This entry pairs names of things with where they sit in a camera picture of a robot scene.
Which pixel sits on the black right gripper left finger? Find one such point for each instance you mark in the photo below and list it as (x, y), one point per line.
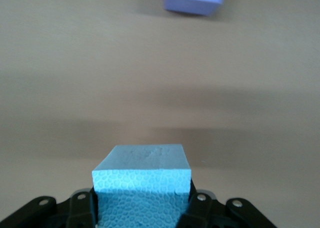
(50, 213)

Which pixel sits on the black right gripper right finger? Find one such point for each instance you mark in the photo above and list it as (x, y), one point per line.
(220, 213)

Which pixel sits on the blue foam block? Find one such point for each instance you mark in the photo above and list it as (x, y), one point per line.
(142, 185)

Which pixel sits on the purple foam block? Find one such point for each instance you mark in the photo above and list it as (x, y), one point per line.
(192, 0)

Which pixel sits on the brown table cover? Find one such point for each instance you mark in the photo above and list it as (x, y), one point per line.
(75, 75)

